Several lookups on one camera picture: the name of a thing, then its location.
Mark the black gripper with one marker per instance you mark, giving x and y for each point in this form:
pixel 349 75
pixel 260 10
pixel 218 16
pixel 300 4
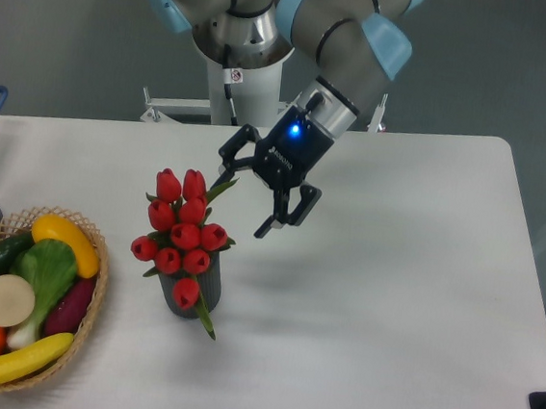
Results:
pixel 290 153

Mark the red tulip bouquet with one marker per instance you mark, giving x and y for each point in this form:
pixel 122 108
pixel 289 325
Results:
pixel 182 238

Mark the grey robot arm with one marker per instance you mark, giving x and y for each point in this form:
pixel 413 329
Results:
pixel 358 49

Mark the dark grey ribbed vase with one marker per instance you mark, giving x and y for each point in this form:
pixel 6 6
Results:
pixel 209 281

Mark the green bok choy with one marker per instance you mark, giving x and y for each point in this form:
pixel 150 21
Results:
pixel 49 266

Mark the purple sweet potato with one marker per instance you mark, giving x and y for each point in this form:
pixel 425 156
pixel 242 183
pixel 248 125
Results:
pixel 69 312

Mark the woven wicker basket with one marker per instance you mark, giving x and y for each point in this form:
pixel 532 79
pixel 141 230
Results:
pixel 21 222

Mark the beige round slice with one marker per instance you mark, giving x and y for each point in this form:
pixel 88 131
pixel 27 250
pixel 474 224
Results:
pixel 17 300

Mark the yellow banana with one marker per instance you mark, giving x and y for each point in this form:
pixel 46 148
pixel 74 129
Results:
pixel 34 357

